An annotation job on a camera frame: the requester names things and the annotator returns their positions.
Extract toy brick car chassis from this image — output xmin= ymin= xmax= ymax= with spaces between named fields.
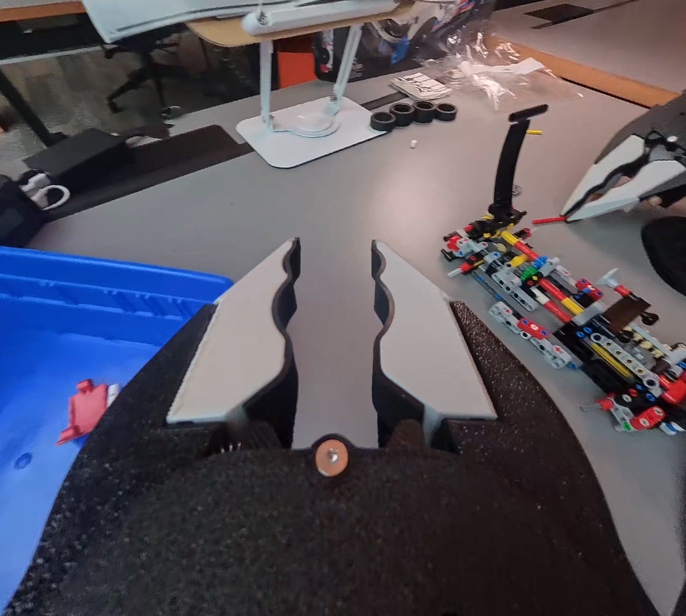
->
xmin=441 ymin=213 xmax=686 ymax=437

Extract black desk strip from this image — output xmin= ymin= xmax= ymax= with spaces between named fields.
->
xmin=51 ymin=93 xmax=408 ymax=220

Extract black curved toy panel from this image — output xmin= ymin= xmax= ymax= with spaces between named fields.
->
xmin=490 ymin=104 xmax=550 ymax=223

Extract white charging cable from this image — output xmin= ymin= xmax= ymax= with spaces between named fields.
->
xmin=21 ymin=172 xmax=71 ymax=210

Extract red toy piece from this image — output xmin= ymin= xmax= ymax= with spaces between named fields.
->
xmin=56 ymin=379 xmax=110 ymax=446

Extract clear plastic bag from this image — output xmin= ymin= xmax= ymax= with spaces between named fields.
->
xmin=418 ymin=29 xmax=585 ymax=110

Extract black power bank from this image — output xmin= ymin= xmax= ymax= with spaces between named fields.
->
xmin=0 ymin=175 xmax=50 ymax=248

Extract white tray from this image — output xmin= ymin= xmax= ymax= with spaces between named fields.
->
xmin=185 ymin=0 xmax=419 ymax=169

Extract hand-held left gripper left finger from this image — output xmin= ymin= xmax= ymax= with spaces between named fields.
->
xmin=166 ymin=237 xmax=301 ymax=424

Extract white sticker sheet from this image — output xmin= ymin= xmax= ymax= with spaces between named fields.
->
xmin=389 ymin=71 xmax=455 ymax=100

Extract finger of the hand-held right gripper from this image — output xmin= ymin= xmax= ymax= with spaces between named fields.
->
xmin=567 ymin=159 xmax=684 ymax=224
xmin=560 ymin=135 xmax=648 ymax=219

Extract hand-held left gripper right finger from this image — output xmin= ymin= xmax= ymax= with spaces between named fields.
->
xmin=371 ymin=239 xmax=498 ymax=421

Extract grey desk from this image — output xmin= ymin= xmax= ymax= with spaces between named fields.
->
xmin=24 ymin=66 xmax=686 ymax=616

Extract blue plastic bin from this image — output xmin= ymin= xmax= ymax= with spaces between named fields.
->
xmin=0 ymin=246 xmax=234 ymax=595

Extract black box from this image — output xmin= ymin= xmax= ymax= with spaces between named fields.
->
xmin=24 ymin=127 xmax=132 ymax=190

